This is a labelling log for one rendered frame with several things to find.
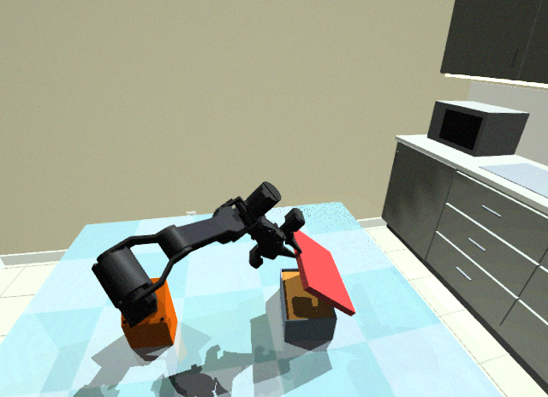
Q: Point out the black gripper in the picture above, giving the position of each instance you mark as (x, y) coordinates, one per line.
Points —
(294, 221)

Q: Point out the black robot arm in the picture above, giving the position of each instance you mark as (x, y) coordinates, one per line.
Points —
(129, 287)

